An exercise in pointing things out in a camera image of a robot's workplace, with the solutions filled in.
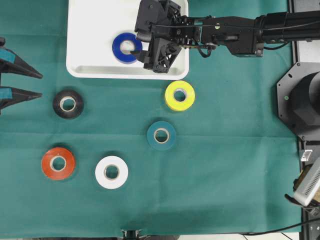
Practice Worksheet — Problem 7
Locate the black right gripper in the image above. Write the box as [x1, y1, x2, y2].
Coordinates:
[130, 0, 201, 74]

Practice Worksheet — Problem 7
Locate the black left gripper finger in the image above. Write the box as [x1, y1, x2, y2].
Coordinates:
[0, 37, 43, 79]
[0, 86, 42, 110]

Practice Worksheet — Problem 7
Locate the blue tape roll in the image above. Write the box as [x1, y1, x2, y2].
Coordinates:
[112, 32, 143, 64]

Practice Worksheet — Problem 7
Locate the yellow tape roll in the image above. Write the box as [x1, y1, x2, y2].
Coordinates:
[164, 80, 196, 112]

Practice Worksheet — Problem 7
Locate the black tape roll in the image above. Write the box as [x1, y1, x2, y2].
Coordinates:
[52, 89, 85, 120]

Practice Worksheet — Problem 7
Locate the teal tape roll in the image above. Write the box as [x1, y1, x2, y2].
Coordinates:
[146, 121, 176, 151]

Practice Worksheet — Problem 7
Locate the white tape roll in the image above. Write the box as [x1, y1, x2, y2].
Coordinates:
[95, 155, 129, 190]

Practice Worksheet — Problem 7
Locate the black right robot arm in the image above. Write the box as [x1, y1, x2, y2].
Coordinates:
[131, 0, 320, 74]

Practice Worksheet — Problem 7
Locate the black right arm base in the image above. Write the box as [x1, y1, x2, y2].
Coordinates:
[276, 62, 320, 141]

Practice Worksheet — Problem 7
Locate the red tape roll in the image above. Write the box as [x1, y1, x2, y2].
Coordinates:
[41, 147, 76, 181]

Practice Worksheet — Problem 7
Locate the white plastic tray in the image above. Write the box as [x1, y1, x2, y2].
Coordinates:
[66, 0, 189, 81]

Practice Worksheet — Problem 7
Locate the green table cloth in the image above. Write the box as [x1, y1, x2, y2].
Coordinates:
[0, 0, 301, 238]

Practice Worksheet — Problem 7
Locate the white perforated device box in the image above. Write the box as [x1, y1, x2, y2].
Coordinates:
[293, 157, 320, 207]

